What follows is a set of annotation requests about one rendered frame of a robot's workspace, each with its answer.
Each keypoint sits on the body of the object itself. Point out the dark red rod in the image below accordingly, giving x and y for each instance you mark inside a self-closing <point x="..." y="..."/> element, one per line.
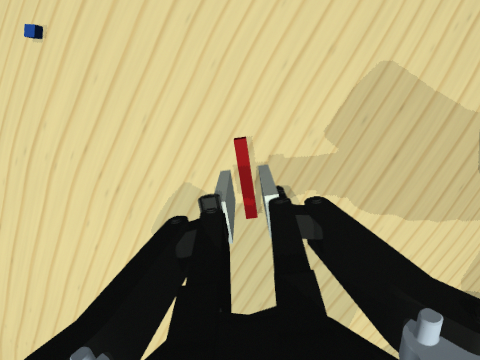
<point x="244" y="169"/>

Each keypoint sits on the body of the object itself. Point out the small blue cube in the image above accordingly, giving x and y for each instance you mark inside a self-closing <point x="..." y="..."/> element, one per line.
<point x="33" y="31"/>

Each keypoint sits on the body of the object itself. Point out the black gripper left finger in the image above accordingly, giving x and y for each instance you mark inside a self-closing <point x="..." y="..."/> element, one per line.
<point x="121" y="322"/>

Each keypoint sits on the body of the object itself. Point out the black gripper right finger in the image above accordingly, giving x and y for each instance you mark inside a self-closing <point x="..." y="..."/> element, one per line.
<point x="424" y="317"/>

